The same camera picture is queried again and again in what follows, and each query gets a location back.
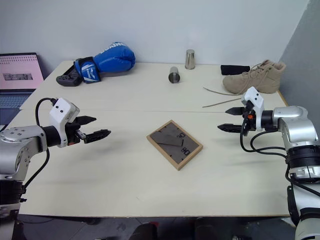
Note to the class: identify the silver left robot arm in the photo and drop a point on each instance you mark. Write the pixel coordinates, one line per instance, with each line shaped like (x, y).
(15, 140)

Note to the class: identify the short steel cup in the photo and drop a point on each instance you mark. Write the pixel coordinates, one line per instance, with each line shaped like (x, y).
(174, 75)

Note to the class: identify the dark grey game controller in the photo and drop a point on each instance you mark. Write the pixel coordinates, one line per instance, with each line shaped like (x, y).
(66, 80)

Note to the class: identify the wooden framed square clock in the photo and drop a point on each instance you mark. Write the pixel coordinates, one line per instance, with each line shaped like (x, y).
(172, 145)

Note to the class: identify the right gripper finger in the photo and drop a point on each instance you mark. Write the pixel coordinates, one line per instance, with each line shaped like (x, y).
(230, 127)
(235, 111)

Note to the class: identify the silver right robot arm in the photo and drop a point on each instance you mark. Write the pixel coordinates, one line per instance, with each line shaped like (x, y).
(297, 125)

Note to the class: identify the blue boxing glove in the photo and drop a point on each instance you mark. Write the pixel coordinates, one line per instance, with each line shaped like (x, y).
(115, 60)

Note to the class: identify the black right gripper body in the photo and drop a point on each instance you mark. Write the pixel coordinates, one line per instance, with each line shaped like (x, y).
(250, 124)

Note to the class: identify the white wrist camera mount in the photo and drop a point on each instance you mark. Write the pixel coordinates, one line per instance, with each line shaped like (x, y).
(60, 110)
(256, 97)

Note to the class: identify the black folded cloth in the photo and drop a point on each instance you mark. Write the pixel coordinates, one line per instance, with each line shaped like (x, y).
(235, 70)

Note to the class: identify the tall steel cup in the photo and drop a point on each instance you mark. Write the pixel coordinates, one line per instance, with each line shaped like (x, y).
(190, 60)

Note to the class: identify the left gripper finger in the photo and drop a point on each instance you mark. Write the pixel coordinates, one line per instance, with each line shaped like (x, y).
(86, 120)
(97, 135)

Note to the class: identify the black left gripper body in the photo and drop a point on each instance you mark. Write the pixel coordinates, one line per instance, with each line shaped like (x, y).
(73, 130)

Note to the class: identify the tan lace-up boot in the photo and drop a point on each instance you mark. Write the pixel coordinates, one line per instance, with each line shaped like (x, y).
(260, 80)

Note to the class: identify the laptop with pink screen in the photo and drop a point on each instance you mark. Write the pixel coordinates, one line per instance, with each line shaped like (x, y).
(15, 75)

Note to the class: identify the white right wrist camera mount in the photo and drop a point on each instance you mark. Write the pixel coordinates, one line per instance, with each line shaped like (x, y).
(256, 97)

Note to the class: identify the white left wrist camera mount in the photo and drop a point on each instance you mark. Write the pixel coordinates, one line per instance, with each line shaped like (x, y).
(60, 110)

